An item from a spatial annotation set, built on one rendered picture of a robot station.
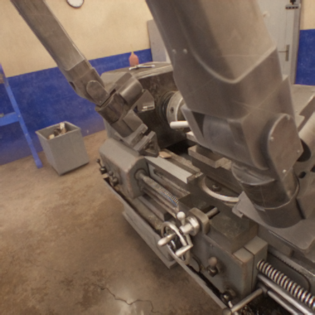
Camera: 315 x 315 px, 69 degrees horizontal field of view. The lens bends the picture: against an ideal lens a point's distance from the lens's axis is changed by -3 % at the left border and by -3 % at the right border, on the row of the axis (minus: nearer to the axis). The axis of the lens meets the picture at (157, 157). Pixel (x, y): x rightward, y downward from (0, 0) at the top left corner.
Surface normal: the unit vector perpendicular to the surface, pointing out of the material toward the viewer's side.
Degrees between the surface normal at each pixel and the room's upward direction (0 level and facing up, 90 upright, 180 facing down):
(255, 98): 91
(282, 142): 90
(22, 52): 90
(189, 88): 112
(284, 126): 90
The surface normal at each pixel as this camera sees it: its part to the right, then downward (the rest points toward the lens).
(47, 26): 0.48, 0.35
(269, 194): -0.11, 0.76
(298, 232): -0.55, -0.58
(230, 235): -0.14, -0.88
